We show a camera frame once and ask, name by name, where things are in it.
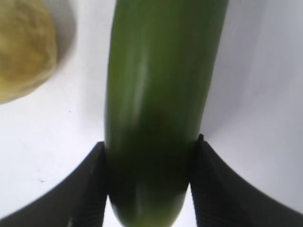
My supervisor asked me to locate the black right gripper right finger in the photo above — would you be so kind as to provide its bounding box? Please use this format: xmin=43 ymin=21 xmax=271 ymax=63
xmin=190 ymin=134 xmax=303 ymax=227

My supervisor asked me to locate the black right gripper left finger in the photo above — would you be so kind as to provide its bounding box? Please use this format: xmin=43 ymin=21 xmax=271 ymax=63
xmin=0 ymin=142 xmax=107 ymax=227

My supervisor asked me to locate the green cucumber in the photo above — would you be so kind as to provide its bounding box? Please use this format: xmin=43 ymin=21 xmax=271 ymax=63
xmin=105 ymin=0 xmax=228 ymax=227

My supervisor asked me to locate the yellow pear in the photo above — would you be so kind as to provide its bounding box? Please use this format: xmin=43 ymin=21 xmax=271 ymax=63
xmin=0 ymin=0 xmax=57 ymax=104

